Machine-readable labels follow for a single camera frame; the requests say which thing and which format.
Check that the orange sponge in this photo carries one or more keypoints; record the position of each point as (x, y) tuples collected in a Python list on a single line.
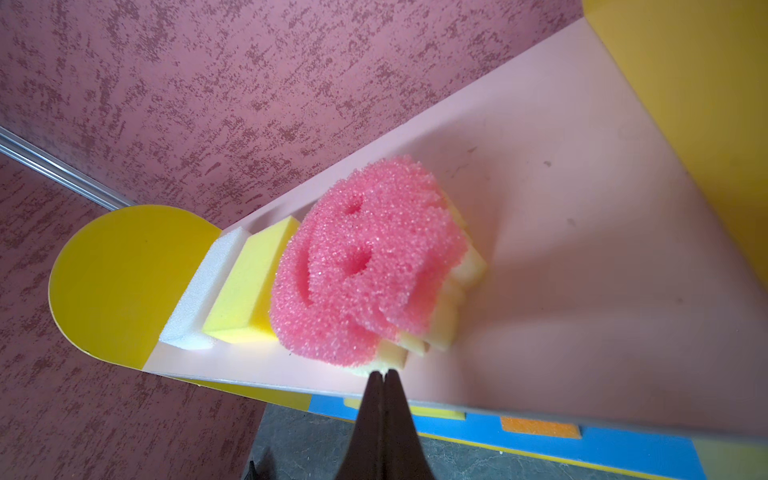
[(540, 428)]

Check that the beige white sponge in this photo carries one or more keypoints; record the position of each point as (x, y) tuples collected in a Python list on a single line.
[(184, 327)]

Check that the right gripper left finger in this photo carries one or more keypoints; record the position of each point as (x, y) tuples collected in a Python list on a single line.
[(364, 458)]

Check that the small yellow square sponge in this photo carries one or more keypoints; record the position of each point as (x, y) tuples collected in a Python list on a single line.
[(417, 410)]

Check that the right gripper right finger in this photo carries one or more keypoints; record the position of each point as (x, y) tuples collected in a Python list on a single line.
[(403, 456)]

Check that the round pink smiley sponge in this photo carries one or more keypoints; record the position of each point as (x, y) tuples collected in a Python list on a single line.
[(377, 271)]

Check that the yellow shelf pink blue boards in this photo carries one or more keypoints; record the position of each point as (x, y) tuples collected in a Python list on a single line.
[(614, 297)]

